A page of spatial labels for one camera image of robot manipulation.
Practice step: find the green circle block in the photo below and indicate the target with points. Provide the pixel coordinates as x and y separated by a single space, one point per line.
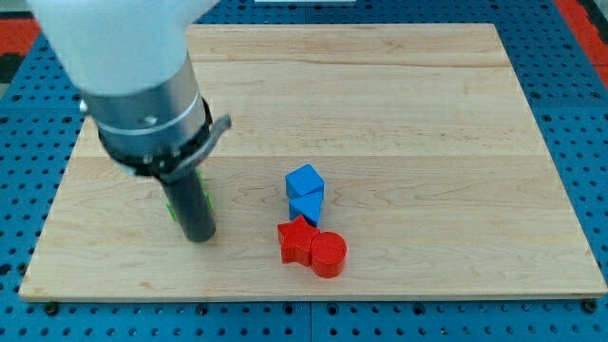
208 199

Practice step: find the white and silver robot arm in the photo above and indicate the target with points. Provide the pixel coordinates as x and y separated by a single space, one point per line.
130 63

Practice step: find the blue cube block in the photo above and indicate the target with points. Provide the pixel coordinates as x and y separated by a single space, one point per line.
303 181

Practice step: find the blue triangle block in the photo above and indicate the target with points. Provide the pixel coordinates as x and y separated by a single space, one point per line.
309 206

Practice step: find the red star block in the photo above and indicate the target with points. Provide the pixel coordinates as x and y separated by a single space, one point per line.
295 239

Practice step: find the red cylinder block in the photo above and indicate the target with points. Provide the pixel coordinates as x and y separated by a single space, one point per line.
328 254

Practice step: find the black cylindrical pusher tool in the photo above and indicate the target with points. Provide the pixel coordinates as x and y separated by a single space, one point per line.
190 206

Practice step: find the light wooden board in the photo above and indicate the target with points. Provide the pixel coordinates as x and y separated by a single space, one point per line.
436 175

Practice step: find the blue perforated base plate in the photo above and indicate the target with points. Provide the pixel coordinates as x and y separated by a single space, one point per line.
40 121

